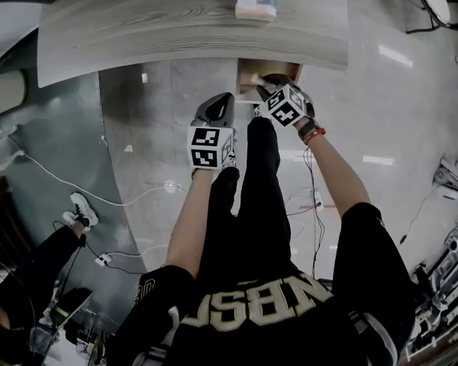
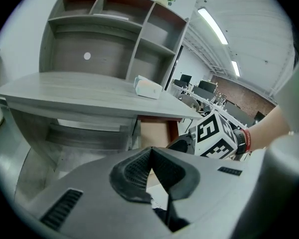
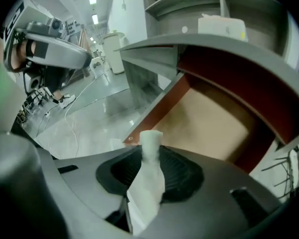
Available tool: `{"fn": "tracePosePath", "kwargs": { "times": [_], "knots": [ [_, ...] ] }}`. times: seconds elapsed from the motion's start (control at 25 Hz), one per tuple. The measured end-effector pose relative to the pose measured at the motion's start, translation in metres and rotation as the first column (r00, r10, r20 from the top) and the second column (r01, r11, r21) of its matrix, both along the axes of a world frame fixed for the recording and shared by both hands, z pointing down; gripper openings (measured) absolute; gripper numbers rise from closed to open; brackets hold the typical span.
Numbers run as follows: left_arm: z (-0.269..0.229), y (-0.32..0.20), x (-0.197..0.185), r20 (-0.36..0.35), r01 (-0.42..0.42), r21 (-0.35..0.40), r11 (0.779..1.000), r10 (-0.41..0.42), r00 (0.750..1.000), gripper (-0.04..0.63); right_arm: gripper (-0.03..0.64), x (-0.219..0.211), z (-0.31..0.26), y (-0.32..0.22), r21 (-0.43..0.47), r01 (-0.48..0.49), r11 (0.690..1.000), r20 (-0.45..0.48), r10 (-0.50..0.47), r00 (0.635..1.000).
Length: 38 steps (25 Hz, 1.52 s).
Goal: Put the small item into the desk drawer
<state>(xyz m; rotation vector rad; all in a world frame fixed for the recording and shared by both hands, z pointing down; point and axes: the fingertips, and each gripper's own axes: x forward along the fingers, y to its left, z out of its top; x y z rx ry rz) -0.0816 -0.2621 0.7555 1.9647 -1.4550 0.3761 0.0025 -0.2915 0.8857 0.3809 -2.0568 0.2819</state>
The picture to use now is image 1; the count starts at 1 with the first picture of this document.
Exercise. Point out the grey wooden desk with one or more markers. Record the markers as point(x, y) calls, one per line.
point(156, 25)

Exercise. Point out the person's black lettered jersey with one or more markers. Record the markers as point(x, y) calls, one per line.
point(275, 318)

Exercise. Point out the black laptop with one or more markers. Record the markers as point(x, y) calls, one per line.
point(74, 307)

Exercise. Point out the person's right forearm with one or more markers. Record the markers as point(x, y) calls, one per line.
point(339, 174)

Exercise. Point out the dark wooden cabinet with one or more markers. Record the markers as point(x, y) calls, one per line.
point(2, 219)

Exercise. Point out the cluttered equipment rack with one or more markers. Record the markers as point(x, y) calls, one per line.
point(448, 265)

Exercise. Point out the dark wristwatch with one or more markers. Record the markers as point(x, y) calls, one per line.
point(307, 128)

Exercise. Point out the white cylindrical column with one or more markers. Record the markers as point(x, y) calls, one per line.
point(4, 94)

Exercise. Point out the person's left forearm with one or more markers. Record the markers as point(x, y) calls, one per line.
point(187, 223)

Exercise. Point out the red wristband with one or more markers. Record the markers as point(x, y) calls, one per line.
point(316, 135)

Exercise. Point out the wooden desk drawer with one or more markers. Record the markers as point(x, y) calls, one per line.
point(248, 71)

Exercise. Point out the person's black trousers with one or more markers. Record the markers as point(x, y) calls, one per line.
point(263, 189)

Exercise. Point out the white cloth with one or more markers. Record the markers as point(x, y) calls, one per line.
point(258, 78)

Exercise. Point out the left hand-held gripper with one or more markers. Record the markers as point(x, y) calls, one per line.
point(204, 147)

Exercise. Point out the white power strip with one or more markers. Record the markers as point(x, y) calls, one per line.
point(103, 259)
point(318, 200)

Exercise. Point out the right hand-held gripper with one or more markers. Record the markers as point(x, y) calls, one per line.
point(286, 107)

